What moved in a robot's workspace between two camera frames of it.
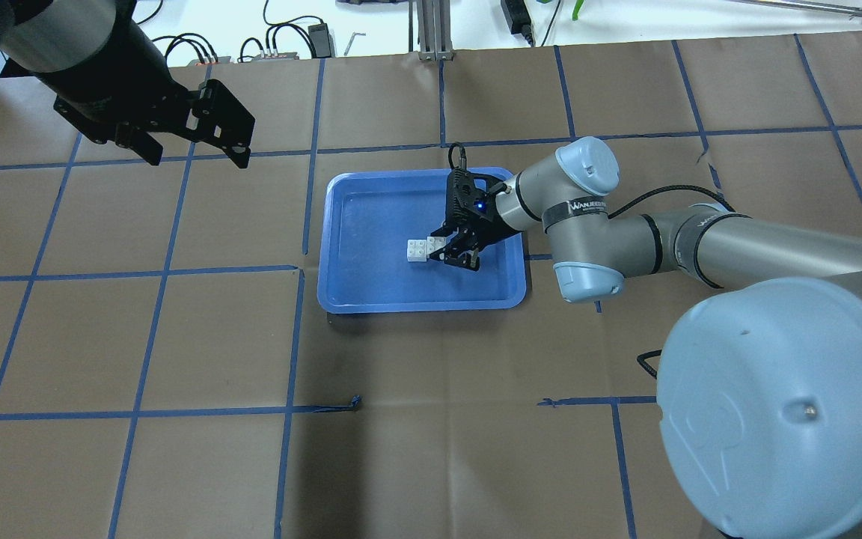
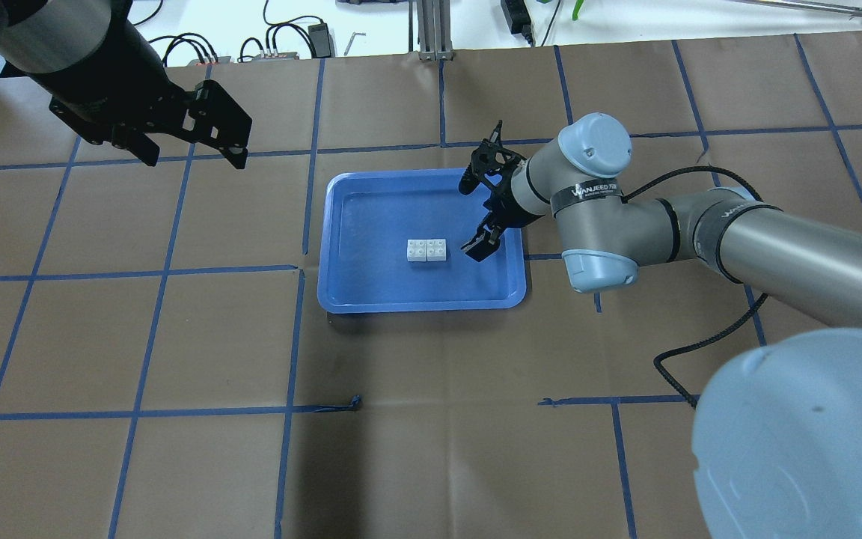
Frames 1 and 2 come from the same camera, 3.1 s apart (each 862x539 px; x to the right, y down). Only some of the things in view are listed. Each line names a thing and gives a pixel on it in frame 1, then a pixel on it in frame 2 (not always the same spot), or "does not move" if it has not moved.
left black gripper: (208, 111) does not move
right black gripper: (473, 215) to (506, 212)
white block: (434, 243) does not move
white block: (417, 250) does not move
